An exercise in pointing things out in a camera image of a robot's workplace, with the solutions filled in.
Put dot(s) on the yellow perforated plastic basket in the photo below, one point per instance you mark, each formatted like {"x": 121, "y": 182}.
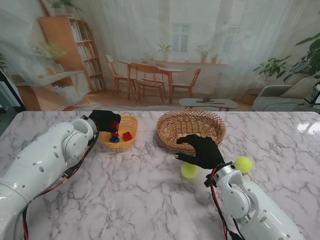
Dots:
{"x": 130, "y": 122}

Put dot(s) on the woven wicker basket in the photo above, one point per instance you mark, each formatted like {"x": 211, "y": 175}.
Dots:
{"x": 190, "y": 125}

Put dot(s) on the printed room scene backdrop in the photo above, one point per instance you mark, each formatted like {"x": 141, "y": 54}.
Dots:
{"x": 160, "y": 50}

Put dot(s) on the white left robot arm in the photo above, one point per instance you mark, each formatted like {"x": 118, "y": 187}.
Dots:
{"x": 37, "y": 165}

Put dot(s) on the black tripod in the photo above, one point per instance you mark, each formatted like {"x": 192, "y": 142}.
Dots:
{"x": 313, "y": 97}

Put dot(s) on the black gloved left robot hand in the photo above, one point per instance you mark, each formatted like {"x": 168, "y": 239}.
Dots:
{"x": 103, "y": 120}

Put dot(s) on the yellow-green tennis ball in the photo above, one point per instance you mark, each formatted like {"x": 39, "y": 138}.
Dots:
{"x": 188, "y": 171}
{"x": 244, "y": 164}

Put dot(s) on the blue toy block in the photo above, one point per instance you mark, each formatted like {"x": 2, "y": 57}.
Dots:
{"x": 114, "y": 139}

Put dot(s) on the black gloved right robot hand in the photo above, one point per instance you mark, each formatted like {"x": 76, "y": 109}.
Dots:
{"x": 206, "y": 155}

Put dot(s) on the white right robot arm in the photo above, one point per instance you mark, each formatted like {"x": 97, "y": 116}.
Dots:
{"x": 250, "y": 205}

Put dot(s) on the black backdrop stand pole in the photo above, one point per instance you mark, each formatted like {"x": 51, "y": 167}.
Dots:
{"x": 12, "y": 87}

